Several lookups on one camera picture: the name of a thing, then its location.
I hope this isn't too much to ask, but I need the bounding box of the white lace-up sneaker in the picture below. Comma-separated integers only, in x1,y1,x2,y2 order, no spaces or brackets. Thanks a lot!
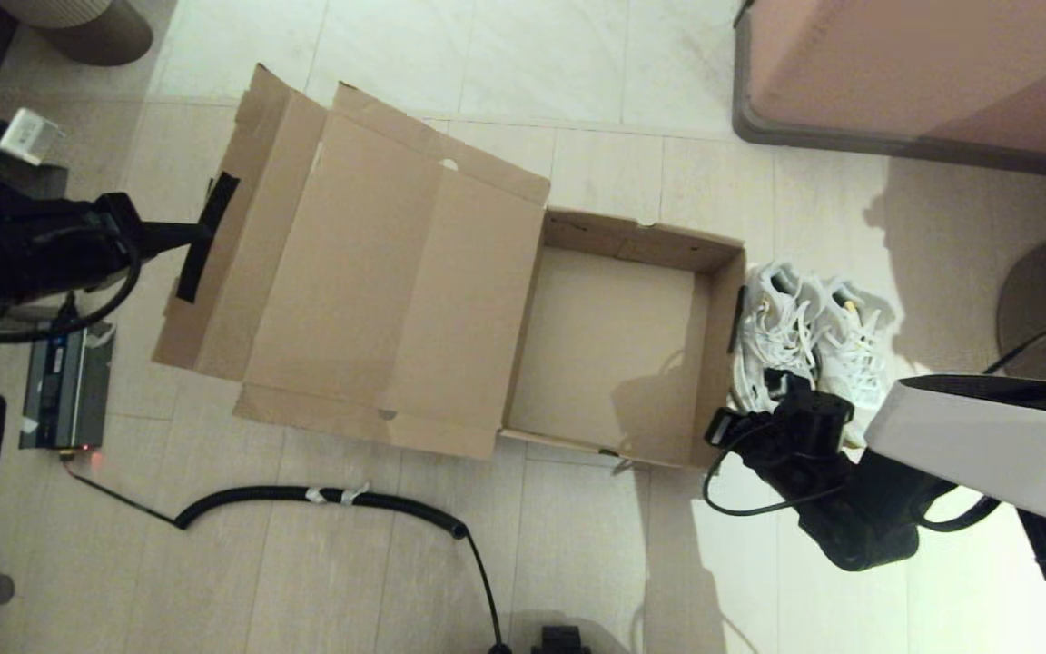
732,262,819,414
814,277,896,446

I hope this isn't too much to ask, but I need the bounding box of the brown cardboard shoe box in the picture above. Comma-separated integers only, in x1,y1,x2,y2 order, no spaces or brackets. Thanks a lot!
153,64,747,470

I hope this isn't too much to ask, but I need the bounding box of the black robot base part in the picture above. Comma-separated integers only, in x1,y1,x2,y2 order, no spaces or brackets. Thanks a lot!
530,625,593,654

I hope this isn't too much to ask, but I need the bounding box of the grey metal power unit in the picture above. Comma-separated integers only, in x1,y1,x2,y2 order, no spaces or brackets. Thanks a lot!
19,327,115,452

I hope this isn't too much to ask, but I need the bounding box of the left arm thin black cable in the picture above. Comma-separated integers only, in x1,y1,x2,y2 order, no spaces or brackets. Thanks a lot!
0,241,144,344

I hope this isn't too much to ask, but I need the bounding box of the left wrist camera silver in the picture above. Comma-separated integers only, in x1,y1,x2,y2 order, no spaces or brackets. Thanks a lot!
0,107,65,166

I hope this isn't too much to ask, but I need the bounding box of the thick black cable loop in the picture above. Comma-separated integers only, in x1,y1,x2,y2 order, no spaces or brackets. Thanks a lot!
918,495,1001,534

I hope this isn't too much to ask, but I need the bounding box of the long black corrugated floor cable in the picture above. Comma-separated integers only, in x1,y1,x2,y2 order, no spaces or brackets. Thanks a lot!
64,457,515,654

